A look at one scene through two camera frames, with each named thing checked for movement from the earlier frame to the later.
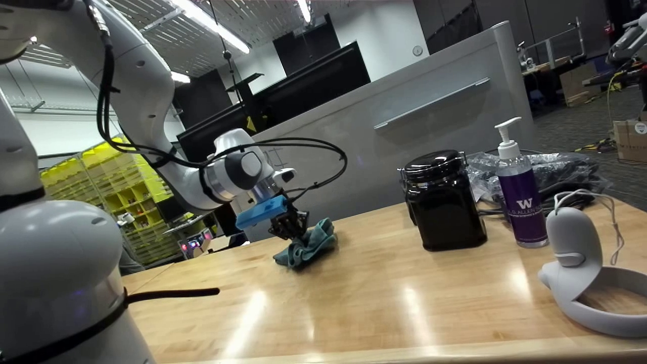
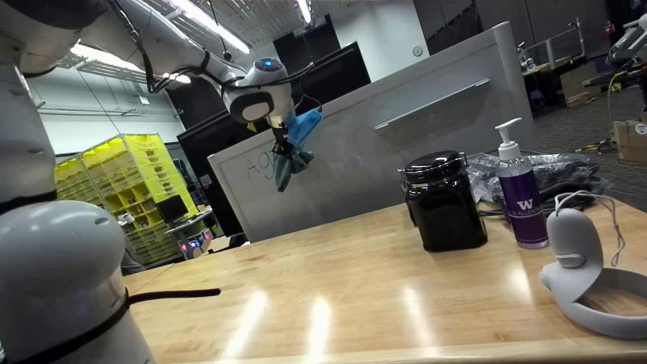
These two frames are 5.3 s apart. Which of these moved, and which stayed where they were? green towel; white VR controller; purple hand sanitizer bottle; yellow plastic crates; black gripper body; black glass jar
Moved: green towel; black gripper body
Stayed: black glass jar; purple hand sanitizer bottle; white VR controller; yellow plastic crates
